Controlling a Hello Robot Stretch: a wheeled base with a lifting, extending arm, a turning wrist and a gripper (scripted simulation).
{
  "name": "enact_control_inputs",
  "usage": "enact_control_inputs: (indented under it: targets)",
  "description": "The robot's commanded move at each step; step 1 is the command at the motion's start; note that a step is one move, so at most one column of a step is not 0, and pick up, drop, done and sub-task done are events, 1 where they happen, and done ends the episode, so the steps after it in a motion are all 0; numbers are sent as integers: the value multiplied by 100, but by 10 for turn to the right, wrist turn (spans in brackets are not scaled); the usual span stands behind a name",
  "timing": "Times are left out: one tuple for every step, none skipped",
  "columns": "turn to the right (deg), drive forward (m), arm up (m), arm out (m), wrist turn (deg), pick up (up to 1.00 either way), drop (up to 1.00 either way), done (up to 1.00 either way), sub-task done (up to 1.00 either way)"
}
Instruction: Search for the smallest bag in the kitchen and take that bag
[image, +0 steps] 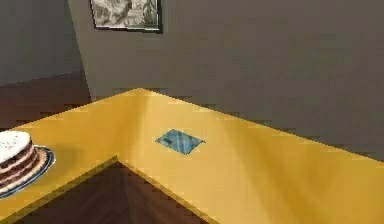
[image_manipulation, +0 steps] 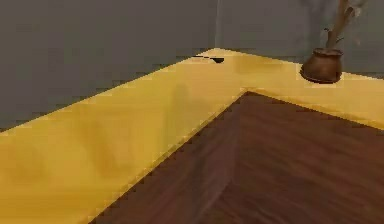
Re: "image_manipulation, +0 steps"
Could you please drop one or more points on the small black flat object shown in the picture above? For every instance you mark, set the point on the small black flat object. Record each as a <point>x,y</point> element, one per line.
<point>216,60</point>

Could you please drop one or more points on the house plant in brown pot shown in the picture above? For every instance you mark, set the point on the house plant in brown pot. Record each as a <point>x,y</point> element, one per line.
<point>322,66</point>

